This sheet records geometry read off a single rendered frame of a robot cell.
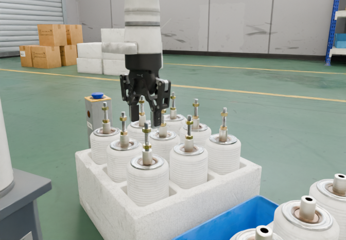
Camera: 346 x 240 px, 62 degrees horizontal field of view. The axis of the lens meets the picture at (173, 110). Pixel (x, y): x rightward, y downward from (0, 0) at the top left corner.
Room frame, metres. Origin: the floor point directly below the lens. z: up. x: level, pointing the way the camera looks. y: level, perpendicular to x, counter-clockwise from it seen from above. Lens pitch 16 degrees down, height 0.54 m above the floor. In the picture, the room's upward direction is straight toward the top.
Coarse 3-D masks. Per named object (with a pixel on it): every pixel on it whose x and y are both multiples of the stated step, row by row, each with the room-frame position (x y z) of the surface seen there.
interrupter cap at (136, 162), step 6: (138, 156) 0.61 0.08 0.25; (156, 156) 0.61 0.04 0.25; (132, 162) 0.58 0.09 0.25; (138, 162) 0.58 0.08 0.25; (156, 162) 0.58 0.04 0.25; (162, 162) 0.58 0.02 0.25; (138, 168) 0.55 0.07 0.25; (144, 168) 0.55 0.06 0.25; (150, 168) 0.55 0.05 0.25; (156, 168) 0.56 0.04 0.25
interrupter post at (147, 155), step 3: (144, 150) 0.58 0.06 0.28; (150, 150) 0.58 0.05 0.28; (144, 153) 0.58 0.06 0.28; (147, 153) 0.58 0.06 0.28; (150, 153) 0.58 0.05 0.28; (144, 156) 0.58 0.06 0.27; (147, 156) 0.58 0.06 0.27; (150, 156) 0.58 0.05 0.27; (144, 159) 0.58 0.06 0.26; (147, 159) 0.58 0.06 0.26; (150, 159) 0.58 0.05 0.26; (144, 162) 0.58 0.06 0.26; (147, 162) 0.58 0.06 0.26; (150, 162) 0.58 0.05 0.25
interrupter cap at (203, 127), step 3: (201, 123) 0.85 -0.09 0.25; (183, 126) 0.82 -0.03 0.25; (186, 126) 0.82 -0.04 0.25; (201, 126) 0.83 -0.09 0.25; (204, 126) 0.83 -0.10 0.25; (186, 129) 0.80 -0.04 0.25; (192, 129) 0.80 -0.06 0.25; (195, 129) 0.80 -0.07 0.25; (198, 129) 0.80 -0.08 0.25; (201, 129) 0.80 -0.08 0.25; (204, 129) 0.79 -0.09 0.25
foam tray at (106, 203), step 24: (96, 168) 0.69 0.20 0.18; (240, 168) 0.69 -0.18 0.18; (96, 192) 0.66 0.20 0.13; (120, 192) 0.58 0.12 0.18; (192, 192) 0.58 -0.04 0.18; (216, 192) 0.61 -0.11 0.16; (240, 192) 0.66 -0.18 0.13; (96, 216) 0.67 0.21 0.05; (120, 216) 0.54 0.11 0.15; (144, 216) 0.50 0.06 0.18; (168, 216) 0.53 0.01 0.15; (192, 216) 0.57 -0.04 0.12
